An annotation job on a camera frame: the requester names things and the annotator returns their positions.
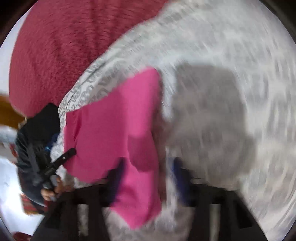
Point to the white grey patterned bedsheet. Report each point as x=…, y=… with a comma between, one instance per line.
x=228, y=106

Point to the black clothing pile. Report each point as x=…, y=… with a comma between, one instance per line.
x=31, y=140

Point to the pink pants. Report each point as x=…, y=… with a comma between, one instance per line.
x=120, y=126

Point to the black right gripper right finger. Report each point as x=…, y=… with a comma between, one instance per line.
x=235, y=220

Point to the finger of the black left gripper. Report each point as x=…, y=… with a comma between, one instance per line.
x=64, y=157

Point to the blue patterned garment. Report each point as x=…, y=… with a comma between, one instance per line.
x=51, y=142

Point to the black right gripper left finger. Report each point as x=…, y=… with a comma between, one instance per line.
x=61, y=219

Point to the red fuzzy blanket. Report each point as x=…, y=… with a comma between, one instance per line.
x=59, y=40

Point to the left hand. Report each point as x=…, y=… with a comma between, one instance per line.
x=48, y=195

